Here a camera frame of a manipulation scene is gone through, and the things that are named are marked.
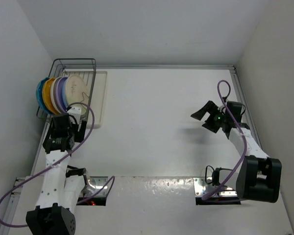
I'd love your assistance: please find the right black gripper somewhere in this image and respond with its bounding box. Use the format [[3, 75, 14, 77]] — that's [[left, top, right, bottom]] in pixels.
[[191, 101, 228, 133]]

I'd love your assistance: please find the beige green leaf plate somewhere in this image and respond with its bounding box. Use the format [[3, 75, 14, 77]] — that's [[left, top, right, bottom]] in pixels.
[[65, 74, 89, 105]]

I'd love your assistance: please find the cream plate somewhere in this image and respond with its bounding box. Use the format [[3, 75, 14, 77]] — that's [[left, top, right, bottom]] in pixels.
[[50, 77, 60, 114]]

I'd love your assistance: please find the purple plate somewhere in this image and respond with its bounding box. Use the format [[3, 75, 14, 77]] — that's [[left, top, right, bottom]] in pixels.
[[55, 77, 66, 112]]

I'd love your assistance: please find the teal polka dot plate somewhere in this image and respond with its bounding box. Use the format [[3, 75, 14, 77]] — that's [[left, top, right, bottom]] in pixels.
[[36, 77, 52, 115]]

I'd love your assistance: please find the yellow polka dot plate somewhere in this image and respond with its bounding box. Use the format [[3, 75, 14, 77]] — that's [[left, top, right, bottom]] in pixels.
[[42, 77, 58, 114]]

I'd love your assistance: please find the blue plate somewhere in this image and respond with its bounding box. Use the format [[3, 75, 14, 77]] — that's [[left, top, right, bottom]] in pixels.
[[62, 77, 68, 108]]

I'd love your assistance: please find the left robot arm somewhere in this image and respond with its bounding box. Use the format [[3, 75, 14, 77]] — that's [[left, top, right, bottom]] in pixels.
[[25, 113, 87, 235]]

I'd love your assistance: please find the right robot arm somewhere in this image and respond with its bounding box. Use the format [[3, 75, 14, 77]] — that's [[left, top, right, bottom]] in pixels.
[[191, 100, 282, 203]]

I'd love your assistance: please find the cream drip tray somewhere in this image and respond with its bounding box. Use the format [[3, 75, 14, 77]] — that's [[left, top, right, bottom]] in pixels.
[[59, 70, 108, 128]]

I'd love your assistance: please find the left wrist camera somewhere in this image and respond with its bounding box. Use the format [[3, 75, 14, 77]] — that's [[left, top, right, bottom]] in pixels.
[[67, 106, 82, 122]]

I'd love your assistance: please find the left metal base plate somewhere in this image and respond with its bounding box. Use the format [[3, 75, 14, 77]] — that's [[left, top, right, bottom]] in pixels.
[[82, 176, 108, 197]]

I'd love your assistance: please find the metal base plate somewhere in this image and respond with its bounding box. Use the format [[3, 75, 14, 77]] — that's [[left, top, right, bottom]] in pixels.
[[193, 177, 237, 199], [82, 176, 108, 197]]

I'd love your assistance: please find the grey wire dish rack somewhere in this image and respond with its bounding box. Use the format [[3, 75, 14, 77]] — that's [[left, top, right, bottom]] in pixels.
[[36, 58, 97, 122]]

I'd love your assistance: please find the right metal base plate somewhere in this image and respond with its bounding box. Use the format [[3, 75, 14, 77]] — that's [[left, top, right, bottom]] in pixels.
[[193, 177, 237, 199]]

